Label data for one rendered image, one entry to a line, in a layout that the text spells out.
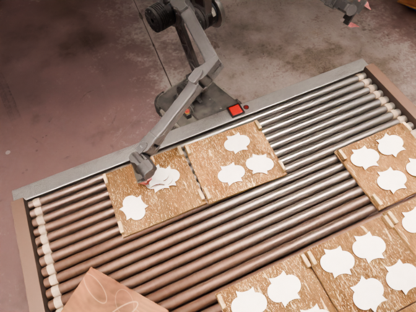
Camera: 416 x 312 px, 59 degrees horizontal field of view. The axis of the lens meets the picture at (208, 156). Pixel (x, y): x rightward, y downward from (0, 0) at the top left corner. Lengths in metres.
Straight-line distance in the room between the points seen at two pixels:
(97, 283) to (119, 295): 0.10
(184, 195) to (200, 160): 0.21
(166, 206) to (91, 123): 1.74
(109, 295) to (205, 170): 0.71
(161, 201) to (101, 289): 0.47
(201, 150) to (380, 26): 2.84
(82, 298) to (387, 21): 3.78
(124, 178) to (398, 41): 3.13
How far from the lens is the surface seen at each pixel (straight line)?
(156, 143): 1.57
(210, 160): 1.82
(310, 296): 1.63
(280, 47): 3.79
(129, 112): 3.30
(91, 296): 1.56
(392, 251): 1.79
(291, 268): 1.64
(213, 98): 2.98
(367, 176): 1.91
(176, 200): 1.73
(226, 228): 1.69
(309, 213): 1.76
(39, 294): 1.74
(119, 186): 1.82
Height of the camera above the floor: 2.50
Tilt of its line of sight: 58 degrees down
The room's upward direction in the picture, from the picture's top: 4 degrees counter-clockwise
